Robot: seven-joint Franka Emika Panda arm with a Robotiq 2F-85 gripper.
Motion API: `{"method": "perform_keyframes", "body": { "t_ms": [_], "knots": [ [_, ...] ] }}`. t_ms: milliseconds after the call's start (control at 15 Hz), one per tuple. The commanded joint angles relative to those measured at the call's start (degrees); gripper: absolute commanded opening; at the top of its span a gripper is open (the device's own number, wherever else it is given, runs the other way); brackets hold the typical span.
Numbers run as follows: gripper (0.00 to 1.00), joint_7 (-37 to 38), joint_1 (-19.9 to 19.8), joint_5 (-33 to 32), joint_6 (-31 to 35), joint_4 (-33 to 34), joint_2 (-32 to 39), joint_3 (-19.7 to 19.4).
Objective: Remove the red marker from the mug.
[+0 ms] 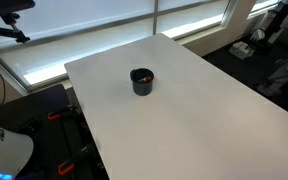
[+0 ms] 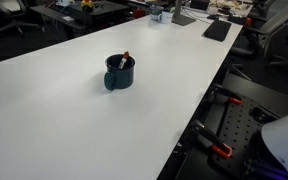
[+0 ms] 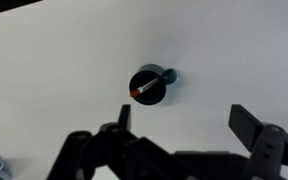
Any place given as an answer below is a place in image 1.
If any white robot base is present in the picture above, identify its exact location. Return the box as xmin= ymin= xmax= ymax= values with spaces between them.
xmin=0 ymin=127 xmax=34 ymax=180

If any black side table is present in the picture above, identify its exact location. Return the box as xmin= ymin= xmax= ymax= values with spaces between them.
xmin=0 ymin=85 xmax=109 ymax=180

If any orange-handled clamp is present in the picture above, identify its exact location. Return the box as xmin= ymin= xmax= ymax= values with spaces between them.
xmin=57 ymin=144 xmax=93 ymax=176
xmin=47 ymin=104 xmax=77 ymax=121

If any red and white marker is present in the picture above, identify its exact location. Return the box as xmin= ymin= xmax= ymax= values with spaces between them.
xmin=137 ymin=76 xmax=152 ymax=83

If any upper orange-handled clamp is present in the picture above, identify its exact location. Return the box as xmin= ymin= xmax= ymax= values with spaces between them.
xmin=47 ymin=104 xmax=77 ymax=121

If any lower orange-handled clamp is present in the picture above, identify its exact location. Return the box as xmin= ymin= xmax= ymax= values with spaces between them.
xmin=57 ymin=144 xmax=93 ymax=176

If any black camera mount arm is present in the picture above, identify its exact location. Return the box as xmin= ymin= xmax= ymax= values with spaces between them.
xmin=0 ymin=0 xmax=35 ymax=43

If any dark blue mug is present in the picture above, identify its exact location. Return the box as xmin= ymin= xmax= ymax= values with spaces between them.
xmin=130 ymin=68 xmax=154 ymax=96

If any white device on floor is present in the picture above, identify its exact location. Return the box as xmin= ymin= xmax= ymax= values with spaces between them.
xmin=229 ymin=41 xmax=254 ymax=60

